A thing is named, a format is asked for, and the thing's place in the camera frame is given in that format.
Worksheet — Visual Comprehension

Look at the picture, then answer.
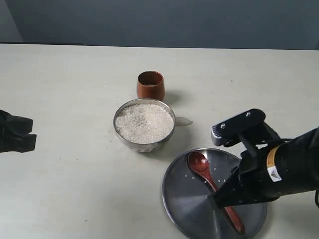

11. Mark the dark red wooden spoon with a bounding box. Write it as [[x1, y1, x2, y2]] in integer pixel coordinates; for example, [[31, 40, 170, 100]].
[[187, 151, 245, 235]]

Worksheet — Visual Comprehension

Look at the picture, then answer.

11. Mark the steel bowl of rice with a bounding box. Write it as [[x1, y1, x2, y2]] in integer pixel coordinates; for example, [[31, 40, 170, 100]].
[[113, 98, 176, 153]]

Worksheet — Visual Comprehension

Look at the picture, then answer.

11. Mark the round steel plate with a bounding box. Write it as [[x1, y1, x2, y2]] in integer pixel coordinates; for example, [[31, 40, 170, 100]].
[[161, 151, 267, 239]]

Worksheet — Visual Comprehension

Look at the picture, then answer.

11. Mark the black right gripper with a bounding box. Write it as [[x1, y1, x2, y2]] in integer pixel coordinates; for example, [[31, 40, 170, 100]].
[[207, 140, 319, 208]]

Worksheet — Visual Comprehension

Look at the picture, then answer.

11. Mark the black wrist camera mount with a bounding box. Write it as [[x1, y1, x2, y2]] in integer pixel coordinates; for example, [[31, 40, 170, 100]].
[[211, 109, 280, 147]]

